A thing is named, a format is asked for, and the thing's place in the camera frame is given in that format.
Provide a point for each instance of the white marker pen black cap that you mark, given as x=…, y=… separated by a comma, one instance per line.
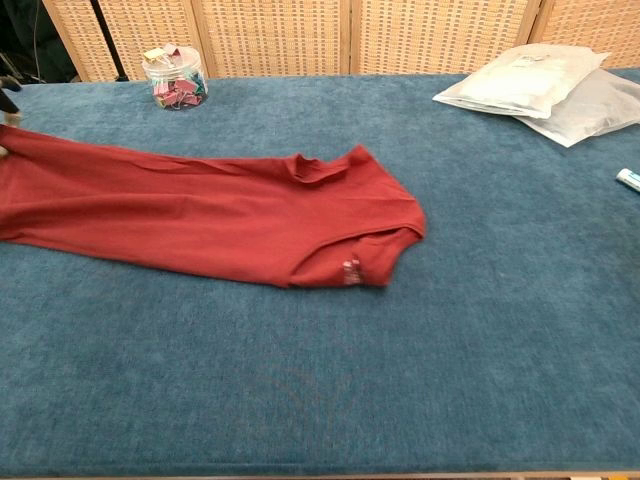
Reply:
x=630, y=179

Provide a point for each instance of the clear jar of binder clips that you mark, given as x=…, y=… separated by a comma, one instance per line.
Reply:
x=175, y=85

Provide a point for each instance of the translucent empty plastic bag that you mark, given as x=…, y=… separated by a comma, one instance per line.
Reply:
x=590, y=112

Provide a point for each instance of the white plastic bag package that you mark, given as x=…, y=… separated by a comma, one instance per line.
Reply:
x=520, y=82

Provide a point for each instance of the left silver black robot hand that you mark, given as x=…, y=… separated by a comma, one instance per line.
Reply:
x=7, y=100

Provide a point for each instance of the wicker folding screen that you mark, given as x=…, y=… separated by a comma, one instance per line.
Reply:
x=280, y=35

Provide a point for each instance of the black tripod stand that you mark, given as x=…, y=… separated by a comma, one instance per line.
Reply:
x=107, y=35

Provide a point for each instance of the red t-shirt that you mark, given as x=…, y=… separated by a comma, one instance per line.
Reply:
x=200, y=210

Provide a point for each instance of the blue carpet table mat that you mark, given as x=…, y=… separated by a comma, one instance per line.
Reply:
x=320, y=375

